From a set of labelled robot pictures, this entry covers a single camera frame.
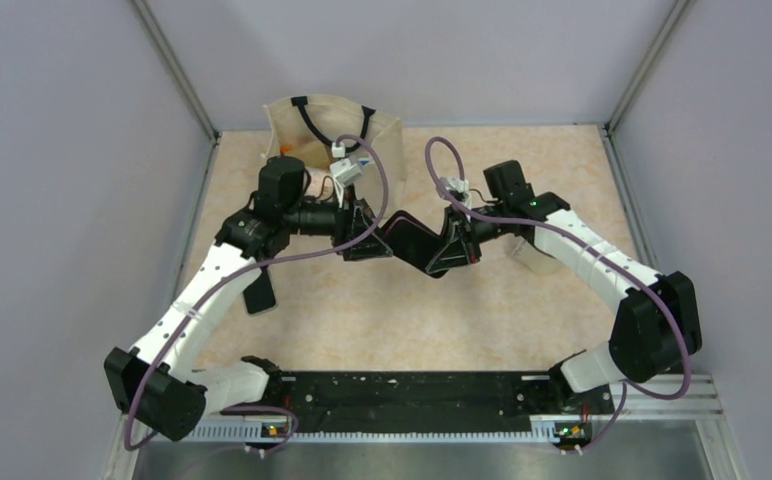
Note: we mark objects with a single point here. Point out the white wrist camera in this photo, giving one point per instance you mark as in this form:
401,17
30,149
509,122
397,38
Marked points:
345,168
456,187

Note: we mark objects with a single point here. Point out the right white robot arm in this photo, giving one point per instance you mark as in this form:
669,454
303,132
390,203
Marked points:
655,327

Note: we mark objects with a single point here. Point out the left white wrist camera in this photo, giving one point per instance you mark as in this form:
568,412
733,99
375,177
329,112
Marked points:
345,168

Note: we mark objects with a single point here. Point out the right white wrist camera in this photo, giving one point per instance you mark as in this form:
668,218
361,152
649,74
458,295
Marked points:
456,187

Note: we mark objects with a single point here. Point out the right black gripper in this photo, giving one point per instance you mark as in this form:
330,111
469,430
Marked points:
455,252

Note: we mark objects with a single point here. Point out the paper cup with label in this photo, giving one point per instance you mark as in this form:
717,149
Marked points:
535,260

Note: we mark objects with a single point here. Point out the black smartphone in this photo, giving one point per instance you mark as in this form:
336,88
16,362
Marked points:
401,221

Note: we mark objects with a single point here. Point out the beige canvas tote bag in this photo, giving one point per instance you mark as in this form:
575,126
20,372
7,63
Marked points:
314,121

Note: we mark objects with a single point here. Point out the black phone case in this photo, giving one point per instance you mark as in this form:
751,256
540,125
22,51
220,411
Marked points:
415,249

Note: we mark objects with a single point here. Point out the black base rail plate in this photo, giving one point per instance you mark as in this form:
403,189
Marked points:
426,402

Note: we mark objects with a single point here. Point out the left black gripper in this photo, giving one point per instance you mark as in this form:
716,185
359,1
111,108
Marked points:
350,221

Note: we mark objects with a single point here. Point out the black phone at left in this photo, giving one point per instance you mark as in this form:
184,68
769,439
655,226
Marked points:
259,297

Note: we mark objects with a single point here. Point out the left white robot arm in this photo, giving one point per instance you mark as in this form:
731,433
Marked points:
155,382

